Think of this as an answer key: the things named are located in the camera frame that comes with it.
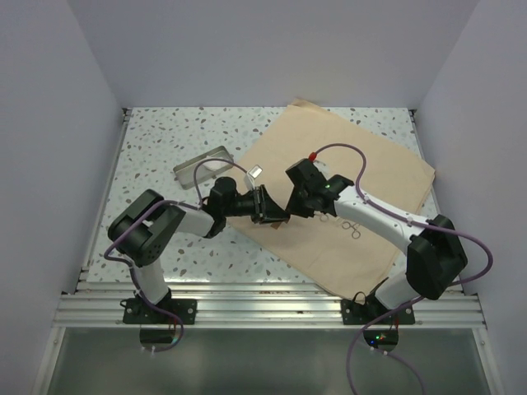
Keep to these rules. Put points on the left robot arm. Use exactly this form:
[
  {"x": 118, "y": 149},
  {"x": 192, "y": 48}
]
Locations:
[{"x": 144, "y": 229}]

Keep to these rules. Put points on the steel forceps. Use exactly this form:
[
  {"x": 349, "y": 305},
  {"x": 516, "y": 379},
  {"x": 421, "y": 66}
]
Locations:
[{"x": 352, "y": 229}]

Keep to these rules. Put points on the white gauze pad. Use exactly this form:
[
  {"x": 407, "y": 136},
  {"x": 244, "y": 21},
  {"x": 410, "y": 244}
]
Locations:
[{"x": 215, "y": 165}]

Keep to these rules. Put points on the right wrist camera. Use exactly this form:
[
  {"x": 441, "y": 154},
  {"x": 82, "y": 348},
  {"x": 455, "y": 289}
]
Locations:
[{"x": 319, "y": 165}]

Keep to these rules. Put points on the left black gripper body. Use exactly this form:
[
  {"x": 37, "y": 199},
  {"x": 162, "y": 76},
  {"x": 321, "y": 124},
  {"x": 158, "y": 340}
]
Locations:
[{"x": 258, "y": 197}]

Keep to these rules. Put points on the metal tray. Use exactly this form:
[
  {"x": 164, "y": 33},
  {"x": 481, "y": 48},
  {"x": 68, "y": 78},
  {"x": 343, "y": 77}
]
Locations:
[{"x": 188, "y": 171}]

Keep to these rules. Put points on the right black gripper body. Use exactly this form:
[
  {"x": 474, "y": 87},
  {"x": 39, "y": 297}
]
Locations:
[{"x": 305, "y": 196}]

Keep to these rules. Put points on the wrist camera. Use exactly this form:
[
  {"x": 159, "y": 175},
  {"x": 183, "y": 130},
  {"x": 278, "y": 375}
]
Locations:
[
  {"x": 319, "y": 165},
  {"x": 251, "y": 176}
]

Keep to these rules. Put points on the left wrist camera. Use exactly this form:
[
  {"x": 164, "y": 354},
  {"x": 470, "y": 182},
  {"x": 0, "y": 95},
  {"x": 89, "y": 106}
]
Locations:
[{"x": 251, "y": 176}]

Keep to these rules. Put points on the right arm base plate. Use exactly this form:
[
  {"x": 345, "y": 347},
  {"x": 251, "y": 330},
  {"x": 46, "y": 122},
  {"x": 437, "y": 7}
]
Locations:
[{"x": 361, "y": 309}]

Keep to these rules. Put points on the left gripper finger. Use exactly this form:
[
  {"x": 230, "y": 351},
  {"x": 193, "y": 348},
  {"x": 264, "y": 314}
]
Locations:
[
  {"x": 266, "y": 199},
  {"x": 273, "y": 215}
]

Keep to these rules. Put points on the aluminium rail frame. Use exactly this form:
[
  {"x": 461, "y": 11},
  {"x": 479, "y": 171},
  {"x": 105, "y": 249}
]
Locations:
[{"x": 268, "y": 319}]

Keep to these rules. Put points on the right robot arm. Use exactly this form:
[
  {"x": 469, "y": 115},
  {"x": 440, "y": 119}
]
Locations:
[{"x": 433, "y": 258}]

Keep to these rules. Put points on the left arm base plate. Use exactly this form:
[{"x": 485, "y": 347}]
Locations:
[{"x": 168, "y": 311}]

